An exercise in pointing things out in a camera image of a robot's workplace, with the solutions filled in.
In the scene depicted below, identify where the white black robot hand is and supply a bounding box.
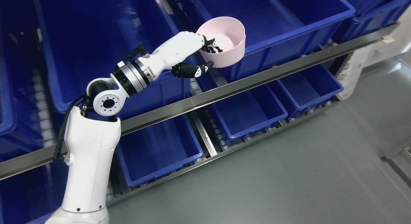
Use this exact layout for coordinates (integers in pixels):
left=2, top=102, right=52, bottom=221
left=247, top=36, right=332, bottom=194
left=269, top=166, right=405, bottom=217
left=138, top=31, right=223, bottom=78

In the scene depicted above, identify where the pink bowl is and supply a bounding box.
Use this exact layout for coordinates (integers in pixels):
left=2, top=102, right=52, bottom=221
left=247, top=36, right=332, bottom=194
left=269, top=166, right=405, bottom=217
left=240, top=35, right=246, bottom=55
left=197, top=16, right=246, bottom=68

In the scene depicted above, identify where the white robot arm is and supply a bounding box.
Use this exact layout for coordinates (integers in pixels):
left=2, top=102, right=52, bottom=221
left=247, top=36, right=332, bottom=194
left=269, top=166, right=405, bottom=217
left=46, top=45, right=164, bottom=224

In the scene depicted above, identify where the blue bin lower middle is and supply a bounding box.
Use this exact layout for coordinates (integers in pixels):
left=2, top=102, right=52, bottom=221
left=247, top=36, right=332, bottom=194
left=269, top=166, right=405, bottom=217
left=207, top=85, right=288, bottom=146

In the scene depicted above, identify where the large blue bin upper right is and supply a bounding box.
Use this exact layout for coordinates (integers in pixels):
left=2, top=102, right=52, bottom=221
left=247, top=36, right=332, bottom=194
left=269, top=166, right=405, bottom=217
left=177, top=0, right=355, bottom=82

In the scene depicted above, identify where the large blue bin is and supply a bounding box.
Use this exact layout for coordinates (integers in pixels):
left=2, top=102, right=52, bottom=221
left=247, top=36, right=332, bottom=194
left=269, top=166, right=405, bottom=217
left=34, top=0, right=180, bottom=114
left=177, top=0, right=355, bottom=82

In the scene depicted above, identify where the large blue bin upper left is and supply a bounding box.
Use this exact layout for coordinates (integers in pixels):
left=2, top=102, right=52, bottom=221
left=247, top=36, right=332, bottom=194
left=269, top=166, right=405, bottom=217
left=34, top=0, right=180, bottom=114

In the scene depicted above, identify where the blue bin lower left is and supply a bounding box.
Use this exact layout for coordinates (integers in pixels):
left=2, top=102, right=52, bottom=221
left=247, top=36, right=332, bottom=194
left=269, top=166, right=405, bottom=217
left=117, top=115, right=204, bottom=187

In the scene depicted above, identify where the blue bin lower right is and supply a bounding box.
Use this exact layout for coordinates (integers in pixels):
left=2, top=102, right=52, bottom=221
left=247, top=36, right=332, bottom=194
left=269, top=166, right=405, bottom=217
left=267, top=64, right=344, bottom=118

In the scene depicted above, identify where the blue bin far left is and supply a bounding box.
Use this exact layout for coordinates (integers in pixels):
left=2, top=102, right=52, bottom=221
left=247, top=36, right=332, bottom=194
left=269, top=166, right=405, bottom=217
left=0, top=25, right=17, bottom=136

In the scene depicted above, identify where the blue bin top right corner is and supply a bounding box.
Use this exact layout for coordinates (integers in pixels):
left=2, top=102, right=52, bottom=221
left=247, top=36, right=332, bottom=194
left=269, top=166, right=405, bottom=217
left=332, top=0, right=410, bottom=43

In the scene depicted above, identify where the blue bin bottom left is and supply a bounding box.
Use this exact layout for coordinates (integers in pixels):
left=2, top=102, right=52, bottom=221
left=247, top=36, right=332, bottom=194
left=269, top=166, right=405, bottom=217
left=0, top=163, right=68, bottom=224

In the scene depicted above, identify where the steel shelf rail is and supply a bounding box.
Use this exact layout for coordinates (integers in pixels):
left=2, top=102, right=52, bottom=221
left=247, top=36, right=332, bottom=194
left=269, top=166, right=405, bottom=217
left=0, top=22, right=400, bottom=181

